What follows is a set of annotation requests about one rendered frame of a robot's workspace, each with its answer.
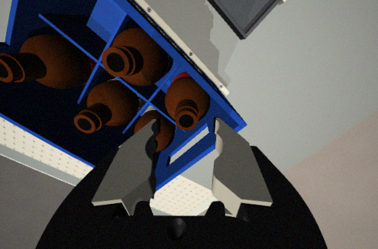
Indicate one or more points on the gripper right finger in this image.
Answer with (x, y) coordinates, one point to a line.
(254, 190)

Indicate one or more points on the black rectangular tray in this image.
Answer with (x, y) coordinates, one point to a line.
(243, 16)

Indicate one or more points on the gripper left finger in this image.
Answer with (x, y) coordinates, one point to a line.
(110, 190)

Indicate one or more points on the dark blue crate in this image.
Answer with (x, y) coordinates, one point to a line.
(48, 113)

